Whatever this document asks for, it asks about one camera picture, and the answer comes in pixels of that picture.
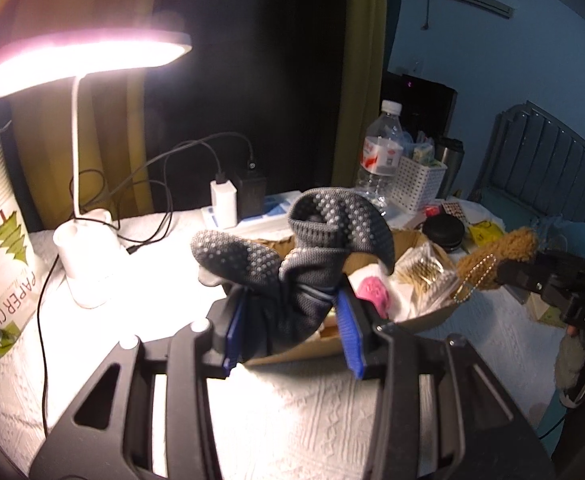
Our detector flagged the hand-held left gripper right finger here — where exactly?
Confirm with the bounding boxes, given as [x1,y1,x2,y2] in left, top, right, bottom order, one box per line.
[335,286,556,480]

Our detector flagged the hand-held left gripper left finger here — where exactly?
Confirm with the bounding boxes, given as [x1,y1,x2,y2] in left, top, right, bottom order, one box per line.
[30,290,248,480]

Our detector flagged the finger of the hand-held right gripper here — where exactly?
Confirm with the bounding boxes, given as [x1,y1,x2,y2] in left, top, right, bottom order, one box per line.
[495,257,554,299]
[535,250,585,274]

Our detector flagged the brown plush keychain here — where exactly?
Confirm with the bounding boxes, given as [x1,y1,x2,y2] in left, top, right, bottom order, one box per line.
[455,226,541,306]

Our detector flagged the pink plush toy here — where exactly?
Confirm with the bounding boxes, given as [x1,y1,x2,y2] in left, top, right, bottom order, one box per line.
[355,275,391,318]

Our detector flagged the white towel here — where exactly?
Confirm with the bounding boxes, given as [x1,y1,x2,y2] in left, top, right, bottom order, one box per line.
[353,260,423,323]

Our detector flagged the cardboard box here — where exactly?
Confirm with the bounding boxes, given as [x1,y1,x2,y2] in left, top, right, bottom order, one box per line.
[242,225,466,366]

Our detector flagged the grey baby socks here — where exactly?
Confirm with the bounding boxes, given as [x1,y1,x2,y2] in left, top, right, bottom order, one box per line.
[191,230,293,356]

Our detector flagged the clear bag of gold clips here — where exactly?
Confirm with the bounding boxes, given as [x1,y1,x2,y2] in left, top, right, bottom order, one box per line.
[393,240,461,313]

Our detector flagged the grey dotted sock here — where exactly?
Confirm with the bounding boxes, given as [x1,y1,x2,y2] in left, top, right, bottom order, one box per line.
[272,187,396,356]

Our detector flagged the person's right forearm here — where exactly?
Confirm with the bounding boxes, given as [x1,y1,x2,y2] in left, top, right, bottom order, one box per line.
[554,335,585,407]

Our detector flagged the yellow tissue pack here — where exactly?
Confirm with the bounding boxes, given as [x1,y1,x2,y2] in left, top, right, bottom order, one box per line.
[525,290,566,328]

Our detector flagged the black round case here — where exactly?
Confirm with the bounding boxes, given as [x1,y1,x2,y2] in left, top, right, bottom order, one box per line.
[421,215,466,253]

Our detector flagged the grey folded bed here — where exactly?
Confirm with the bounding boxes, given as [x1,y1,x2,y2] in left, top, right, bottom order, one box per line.
[467,100,585,226]

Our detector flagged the white charger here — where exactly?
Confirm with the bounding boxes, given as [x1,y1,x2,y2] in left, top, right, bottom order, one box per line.
[210,180,238,228]

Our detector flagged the white power strip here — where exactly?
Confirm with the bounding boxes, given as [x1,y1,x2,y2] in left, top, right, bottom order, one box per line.
[201,191,303,233]

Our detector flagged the steel tumbler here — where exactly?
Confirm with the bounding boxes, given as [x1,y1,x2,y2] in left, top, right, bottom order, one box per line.
[433,136,466,198]

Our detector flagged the white perforated basket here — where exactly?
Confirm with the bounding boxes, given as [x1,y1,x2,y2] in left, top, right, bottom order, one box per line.
[395,155,447,212]

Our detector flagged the black power adapter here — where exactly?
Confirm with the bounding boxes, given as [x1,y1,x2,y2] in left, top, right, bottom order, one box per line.
[235,160,267,221]

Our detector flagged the crumpled snack packets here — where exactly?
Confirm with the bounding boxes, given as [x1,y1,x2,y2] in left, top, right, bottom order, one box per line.
[403,130,436,166]

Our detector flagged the clear water bottle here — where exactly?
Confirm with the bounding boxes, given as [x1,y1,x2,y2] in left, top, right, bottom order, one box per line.
[355,100,404,211]

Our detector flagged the black monitor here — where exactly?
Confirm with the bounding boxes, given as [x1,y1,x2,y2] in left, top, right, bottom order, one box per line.
[380,72,458,146]

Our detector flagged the yellow curtain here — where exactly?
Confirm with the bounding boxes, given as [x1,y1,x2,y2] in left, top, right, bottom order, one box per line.
[7,0,173,233]
[330,0,388,191]

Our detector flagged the dark glass window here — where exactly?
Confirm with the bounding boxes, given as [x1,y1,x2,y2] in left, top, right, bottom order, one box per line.
[147,0,353,201]

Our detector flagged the white desk lamp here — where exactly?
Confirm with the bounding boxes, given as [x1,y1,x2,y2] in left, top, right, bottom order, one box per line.
[0,30,193,309]

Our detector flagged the black charger cable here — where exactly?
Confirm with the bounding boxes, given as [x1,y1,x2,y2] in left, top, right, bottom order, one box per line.
[107,132,256,256]

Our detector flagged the black lamp cable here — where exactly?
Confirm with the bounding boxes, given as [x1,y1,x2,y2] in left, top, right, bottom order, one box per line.
[37,170,173,436]

